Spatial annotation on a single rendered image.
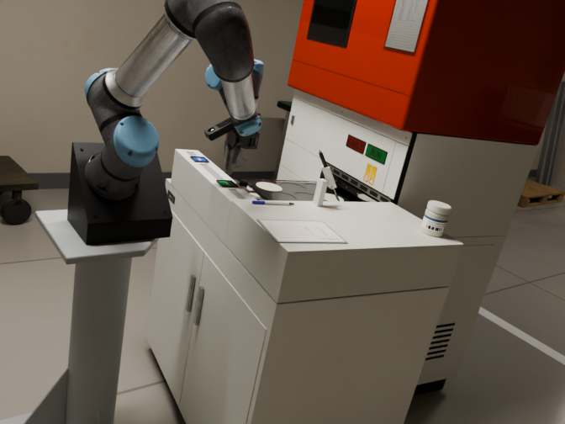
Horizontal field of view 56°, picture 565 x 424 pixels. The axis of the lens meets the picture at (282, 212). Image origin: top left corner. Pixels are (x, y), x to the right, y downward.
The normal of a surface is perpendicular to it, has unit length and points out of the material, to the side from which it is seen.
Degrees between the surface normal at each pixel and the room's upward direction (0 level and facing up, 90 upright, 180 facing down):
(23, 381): 0
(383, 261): 90
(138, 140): 52
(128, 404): 0
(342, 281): 90
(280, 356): 90
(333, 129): 90
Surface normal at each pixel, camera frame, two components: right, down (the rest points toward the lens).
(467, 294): 0.47, 0.38
